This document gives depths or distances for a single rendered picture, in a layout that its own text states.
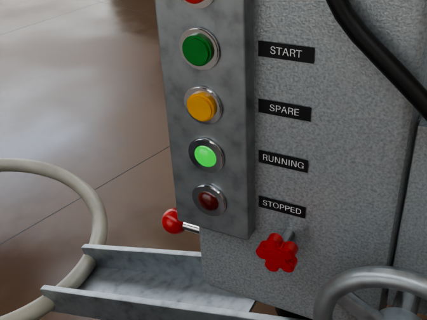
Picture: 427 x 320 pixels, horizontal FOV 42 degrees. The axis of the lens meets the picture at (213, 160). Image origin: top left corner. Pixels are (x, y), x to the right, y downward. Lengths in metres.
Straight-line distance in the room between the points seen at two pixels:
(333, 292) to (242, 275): 0.14
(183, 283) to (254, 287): 0.31
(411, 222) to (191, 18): 0.25
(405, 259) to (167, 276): 0.49
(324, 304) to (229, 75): 0.21
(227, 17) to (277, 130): 0.11
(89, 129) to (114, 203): 0.76
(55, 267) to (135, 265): 1.46
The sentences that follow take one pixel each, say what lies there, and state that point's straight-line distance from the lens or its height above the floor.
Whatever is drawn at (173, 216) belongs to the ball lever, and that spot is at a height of 1.19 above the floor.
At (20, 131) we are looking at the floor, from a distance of 3.46.
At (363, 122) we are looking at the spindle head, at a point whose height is 1.37.
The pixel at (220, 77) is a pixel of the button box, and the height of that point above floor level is 1.40.
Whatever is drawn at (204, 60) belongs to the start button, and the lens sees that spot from 0.44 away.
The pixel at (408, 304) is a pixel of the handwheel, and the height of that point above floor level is 1.21.
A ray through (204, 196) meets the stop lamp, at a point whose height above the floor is 1.28.
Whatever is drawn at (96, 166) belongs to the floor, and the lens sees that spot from 2.97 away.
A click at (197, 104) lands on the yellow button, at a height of 1.37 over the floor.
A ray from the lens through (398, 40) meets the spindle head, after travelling 0.42.
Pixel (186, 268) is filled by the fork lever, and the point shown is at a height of 0.96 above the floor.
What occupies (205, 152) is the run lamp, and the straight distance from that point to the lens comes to 0.49.
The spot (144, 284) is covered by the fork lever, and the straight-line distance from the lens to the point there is 0.94.
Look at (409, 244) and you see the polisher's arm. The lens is 0.52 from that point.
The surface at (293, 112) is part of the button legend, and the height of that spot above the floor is 1.37.
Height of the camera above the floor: 1.59
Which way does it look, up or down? 33 degrees down
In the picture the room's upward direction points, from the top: 3 degrees counter-clockwise
